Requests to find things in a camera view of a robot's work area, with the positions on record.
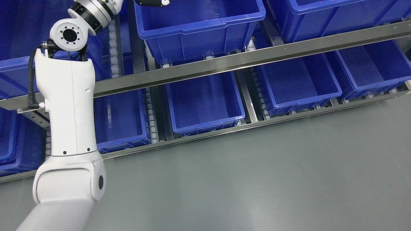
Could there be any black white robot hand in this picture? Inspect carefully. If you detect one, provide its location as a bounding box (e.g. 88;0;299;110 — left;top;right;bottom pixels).
135;0;173;7

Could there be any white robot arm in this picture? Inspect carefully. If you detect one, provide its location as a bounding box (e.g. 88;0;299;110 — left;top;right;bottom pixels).
17;0;122;231

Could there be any blue bin middle shelf centre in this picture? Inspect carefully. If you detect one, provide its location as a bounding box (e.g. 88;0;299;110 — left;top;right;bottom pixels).
135;0;266;65

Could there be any blue bin shelf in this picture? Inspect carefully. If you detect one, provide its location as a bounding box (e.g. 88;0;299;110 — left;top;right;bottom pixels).
267;0;411;43
135;0;266;65
0;0;111;99

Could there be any metal shelf rack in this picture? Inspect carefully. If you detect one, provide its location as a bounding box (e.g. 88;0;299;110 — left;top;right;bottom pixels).
0;0;411;183

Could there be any blue bin middle shelf left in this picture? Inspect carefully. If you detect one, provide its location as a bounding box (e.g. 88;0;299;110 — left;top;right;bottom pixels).
0;0;111;99

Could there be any blue bin middle shelf right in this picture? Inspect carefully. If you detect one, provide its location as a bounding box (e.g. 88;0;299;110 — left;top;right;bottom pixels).
267;0;411;43

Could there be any blue bin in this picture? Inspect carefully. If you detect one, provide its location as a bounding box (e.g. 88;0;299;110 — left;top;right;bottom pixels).
325;40;411;100
94;89;152;154
255;54;342;117
0;108;45;177
165;71;246;136

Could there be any blue bin lower left centre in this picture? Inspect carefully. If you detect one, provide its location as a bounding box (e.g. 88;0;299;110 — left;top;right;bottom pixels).
94;89;152;154

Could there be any blue bin lower far right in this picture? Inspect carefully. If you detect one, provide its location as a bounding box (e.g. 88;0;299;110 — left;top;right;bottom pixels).
325;40;411;100

